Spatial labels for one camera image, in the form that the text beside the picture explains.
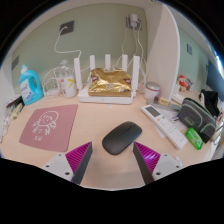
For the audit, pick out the black cloth bag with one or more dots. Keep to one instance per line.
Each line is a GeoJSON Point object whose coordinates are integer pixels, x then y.
{"type": "Point", "coordinates": [210, 101]}

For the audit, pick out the blue detergent bottle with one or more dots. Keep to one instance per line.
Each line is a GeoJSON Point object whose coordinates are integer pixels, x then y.
{"type": "Point", "coordinates": [30, 87]}

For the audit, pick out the grey pouch green trim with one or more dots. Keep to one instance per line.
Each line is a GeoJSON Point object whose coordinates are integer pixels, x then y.
{"type": "Point", "coordinates": [196, 116]}

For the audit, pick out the stack of booklets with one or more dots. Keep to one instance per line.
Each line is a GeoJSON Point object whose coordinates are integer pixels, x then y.
{"type": "Point", "coordinates": [13, 101]}

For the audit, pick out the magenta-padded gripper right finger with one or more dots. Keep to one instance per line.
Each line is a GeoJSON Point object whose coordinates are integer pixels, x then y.
{"type": "Point", "coordinates": [165, 163]}

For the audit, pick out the gold foil bag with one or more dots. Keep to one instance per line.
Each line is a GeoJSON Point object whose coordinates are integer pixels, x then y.
{"type": "Point", "coordinates": [110, 82]}

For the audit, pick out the black monitor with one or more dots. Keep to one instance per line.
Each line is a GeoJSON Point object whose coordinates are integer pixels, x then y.
{"type": "Point", "coordinates": [213, 78]}

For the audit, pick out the white router with antennas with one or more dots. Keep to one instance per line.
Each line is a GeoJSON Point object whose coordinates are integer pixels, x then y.
{"type": "Point", "coordinates": [100, 99]}

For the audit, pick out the grey blank wall plate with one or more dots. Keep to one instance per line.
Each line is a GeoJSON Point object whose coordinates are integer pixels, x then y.
{"type": "Point", "coordinates": [15, 62]}

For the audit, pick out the yellow small box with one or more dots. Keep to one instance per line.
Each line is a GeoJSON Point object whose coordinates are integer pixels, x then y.
{"type": "Point", "coordinates": [16, 110]}

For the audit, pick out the white remote control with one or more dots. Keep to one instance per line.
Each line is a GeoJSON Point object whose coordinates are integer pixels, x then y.
{"type": "Point", "coordinates": [165, 126]}

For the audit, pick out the small tan box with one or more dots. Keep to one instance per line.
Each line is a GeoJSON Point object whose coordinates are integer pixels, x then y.
{"type": "Point", "coordinates": [164, 101]}

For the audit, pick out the white power strip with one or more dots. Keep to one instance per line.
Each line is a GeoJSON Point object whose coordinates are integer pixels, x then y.
{"type": "Point", "coordinates": [51, 92]}

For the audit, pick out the white round jar pink band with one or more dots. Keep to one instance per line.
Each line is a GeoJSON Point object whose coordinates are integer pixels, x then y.
{"type": "Point", "coordinates": [152, 90]}

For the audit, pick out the black computer mouse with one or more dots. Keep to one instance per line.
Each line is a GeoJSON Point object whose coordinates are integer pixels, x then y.
{"type": "Point", "coordinates": [121, 137]}

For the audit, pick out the clear plastic bottle white label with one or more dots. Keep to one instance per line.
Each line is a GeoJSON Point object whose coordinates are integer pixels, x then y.
{"type": "Point", "coordinates": [68, 85]}

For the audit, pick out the white wall charger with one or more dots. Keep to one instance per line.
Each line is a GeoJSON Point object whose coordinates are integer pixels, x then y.
{"type": "Point", "coordinates": [133, 20]}

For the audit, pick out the grey wall socket plate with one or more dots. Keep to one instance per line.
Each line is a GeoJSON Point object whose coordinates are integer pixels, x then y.
{"type": "Point", "coordinates": [67, 27]}

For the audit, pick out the green small packet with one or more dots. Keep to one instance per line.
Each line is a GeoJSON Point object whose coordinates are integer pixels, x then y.
{"type": "Point", "coordinates": [194, 138]}

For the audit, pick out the white shelf unit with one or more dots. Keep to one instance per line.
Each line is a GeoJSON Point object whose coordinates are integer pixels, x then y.
{"type": "Point", "coordinates": [163, 53]}

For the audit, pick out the pink mouse pad with drawing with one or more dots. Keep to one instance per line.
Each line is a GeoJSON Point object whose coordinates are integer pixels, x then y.
{"type": "Point", "coordinates": [50, 128]}

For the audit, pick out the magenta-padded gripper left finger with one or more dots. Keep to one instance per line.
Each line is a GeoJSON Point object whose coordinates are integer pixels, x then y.
{"type": "Point", "coordinates": [60, 164]}

